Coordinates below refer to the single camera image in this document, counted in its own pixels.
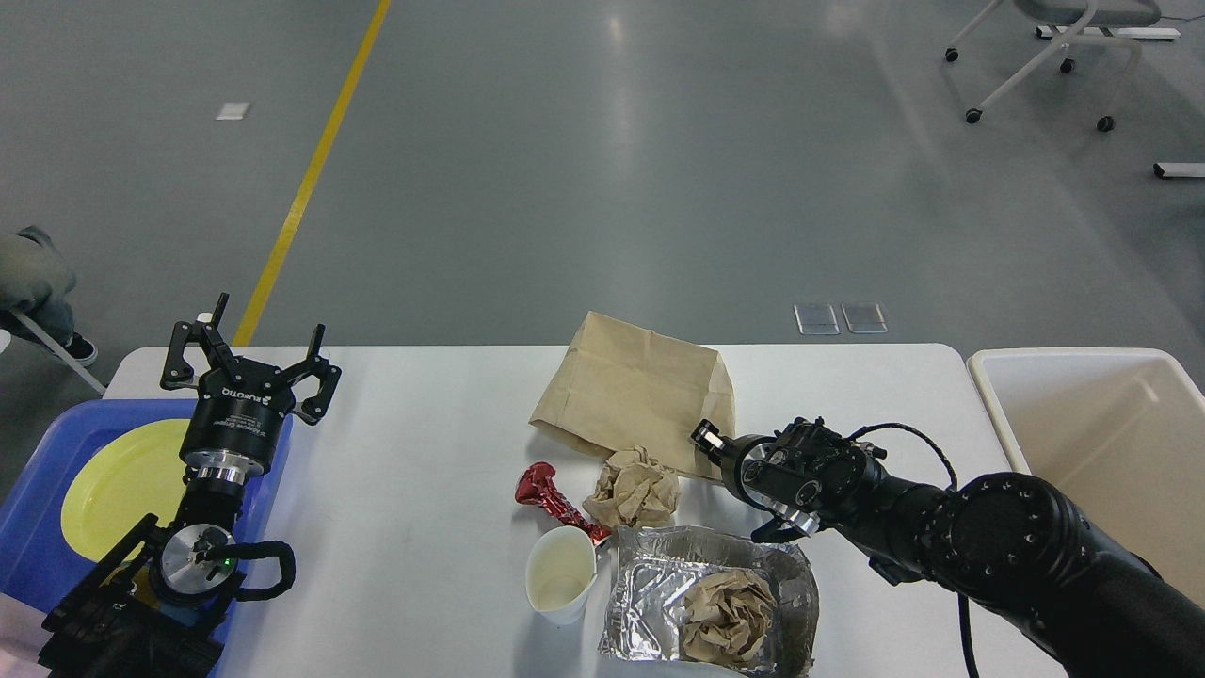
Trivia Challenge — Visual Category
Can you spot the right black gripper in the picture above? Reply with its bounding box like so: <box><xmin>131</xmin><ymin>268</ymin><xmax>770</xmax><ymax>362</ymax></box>
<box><xmin>690</xmin><ymin>419</ymin><xmax>819</xmax><ymax>544</ymax></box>

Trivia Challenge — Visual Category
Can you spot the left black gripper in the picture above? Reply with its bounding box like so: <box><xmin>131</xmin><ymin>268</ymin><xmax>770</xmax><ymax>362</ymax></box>
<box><xmin>158</xmin><ymin>293</ymin><xmax>342</xmax><ymax>487</ymax></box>

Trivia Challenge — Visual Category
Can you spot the yellow plastic plate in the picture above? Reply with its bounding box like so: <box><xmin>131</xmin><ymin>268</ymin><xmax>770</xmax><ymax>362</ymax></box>
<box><xmin>60</xmin><ymin>419</ymin><xmax>188</xmax><ymax>562</ymax></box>

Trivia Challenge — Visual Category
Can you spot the large brown paper bag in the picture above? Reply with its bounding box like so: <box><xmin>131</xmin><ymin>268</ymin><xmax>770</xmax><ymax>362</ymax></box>
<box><xmin>529</xmin><ymin>312</ymin><xmax>736</xmax><ymax>482</ymax></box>

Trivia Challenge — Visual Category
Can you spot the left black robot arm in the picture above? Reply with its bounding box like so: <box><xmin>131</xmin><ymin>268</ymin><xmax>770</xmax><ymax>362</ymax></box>
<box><xmin>39</xmin><ymin>295</ymin><xmax>343</xmax><ymax>677</ymax></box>

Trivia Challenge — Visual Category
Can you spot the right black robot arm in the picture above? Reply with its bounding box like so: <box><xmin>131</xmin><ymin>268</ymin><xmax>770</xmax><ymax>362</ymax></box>
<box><xmin>690</xmin><ymin>419</ymin><xmax>1204</xmax><ymax>677</ymax></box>

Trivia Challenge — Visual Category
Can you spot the crumpled brown paper ball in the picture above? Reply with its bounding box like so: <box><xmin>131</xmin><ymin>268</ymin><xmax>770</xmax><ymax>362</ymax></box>
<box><xmin>584</xmin><ymin>446</ymin><xmax>681</xmax><ymax>529</ymax></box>

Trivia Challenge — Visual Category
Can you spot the aluminium foil tray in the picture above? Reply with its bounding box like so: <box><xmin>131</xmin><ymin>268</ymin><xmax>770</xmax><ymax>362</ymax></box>
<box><xmin>599</xmin><ymin>526</ymin><xmax>819</xmax><ymax>677</ymax></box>

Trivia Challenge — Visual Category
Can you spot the crumpled paper in tray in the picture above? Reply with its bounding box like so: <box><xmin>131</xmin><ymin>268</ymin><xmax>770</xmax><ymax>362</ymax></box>
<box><xmin>680</xmin><ymin>570</ymin><xmax>775</xmax><ymax>667</ymax></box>

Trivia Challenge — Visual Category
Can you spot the black white sneaker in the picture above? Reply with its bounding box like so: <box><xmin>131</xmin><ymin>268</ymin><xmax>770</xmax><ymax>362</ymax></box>
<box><xmin>61</xmin><ymin>331</ymin><xmax>99</xmax><ymax>366</ymax></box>

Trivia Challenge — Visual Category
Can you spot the left floor outlet plate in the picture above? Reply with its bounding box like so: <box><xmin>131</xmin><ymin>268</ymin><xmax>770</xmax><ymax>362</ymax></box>
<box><xmin>795</xmin><ymin>303</ymin><xmax>841</xmax><ymax>336</ymax></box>

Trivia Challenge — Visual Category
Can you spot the floor outlet plate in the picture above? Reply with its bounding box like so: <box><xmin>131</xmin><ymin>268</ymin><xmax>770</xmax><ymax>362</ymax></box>
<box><xmin>795</xmin><ymin>303</ymin><xmax>841</xmax><ymax>336</ymax></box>
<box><xmin>841</xmin><ymin>303</ymin><xmax>890</xmax><ymax>334</ymax></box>

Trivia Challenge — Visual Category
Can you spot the right floor outlet plate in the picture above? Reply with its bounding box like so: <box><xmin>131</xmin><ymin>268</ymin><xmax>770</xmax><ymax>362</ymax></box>
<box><xmin>841</xmin><ymin>303</ymin><xmax>890</xmax><ymax>334</ymax></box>

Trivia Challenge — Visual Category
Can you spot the white paper cup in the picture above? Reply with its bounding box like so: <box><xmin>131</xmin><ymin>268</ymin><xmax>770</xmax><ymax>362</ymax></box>
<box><xmin>524</xmin><ymin>526</ymin><xmax>598</xmax><ymax>627</ymax></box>

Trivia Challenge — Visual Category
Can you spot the red foil wrapper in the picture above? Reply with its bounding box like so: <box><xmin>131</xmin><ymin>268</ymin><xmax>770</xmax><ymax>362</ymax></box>
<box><xmin>515</xmin><ymin>460</ymin><xmax>615</xmax><ymax>546</ymax></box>

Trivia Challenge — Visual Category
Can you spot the person leg in jeans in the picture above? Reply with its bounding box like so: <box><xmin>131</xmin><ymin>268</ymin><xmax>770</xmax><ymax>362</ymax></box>
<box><xmin>1</xmin><ymin>226</ymin><xmax>76</xmax><ymax>347</ymax></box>

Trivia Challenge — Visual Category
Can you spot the blue plastic tray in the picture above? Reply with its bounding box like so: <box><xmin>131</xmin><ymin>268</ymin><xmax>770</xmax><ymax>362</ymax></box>
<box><xmin>1</xmin><ymin>399</ymin><xmax>290</xmax><ymax>652</ymax></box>

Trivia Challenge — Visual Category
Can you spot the white plastic bin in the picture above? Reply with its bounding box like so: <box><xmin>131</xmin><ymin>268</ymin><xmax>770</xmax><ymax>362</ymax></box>
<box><xmin>968</xmin><ymin>347</ymin><xmax>1204</xmax><ymax>605</ymax></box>

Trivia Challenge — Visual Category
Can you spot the white bar on floor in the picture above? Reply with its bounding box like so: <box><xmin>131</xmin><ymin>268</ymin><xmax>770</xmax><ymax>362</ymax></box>
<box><xmin>1153</xmin><ymin>163</ymin><xmax>1205</xmax><ymax>179</ymax></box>

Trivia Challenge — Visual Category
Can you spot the office chair with castors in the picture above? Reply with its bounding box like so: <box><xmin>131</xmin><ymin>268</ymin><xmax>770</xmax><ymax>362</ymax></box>
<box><xmin>965</xmin><ymin>1</ymin><xmax>1164</xmax><ymax>132</ymax></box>

